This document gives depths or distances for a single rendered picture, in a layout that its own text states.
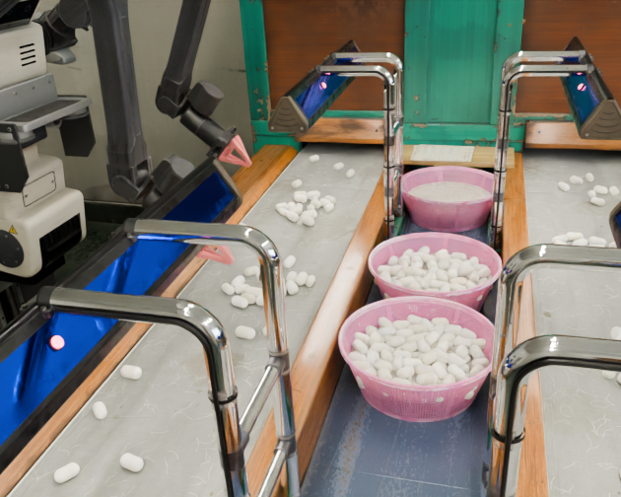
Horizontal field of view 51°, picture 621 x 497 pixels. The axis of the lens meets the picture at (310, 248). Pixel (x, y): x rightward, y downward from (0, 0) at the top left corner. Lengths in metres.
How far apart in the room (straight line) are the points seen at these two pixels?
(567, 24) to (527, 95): 0.21
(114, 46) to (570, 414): 0.94
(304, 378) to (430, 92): 1.18
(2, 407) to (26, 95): 1.20
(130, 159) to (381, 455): 0.68
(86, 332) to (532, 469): 0.57
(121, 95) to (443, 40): 1.04
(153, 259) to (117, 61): 0.56
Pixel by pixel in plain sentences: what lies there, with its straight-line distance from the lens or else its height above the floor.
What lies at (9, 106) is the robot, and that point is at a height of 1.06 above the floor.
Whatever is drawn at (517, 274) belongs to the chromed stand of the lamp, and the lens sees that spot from 0.63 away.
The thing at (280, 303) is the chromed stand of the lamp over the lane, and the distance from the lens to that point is 0.70.
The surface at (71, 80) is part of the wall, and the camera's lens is 3.55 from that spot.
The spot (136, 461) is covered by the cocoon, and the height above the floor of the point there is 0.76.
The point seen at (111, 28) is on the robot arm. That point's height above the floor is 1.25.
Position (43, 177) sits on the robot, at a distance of 1.77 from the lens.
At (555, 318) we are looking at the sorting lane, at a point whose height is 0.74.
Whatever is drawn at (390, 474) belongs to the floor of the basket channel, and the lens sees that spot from 1.01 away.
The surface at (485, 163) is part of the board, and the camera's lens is 1.89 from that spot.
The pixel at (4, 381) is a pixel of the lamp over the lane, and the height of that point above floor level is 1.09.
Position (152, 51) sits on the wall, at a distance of 3.26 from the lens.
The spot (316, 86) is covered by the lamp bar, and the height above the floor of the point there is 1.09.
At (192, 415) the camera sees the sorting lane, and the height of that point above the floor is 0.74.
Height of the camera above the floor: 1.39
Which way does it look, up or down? 26 degrees down
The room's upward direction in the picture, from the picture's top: 3 degrees counter-clockwise
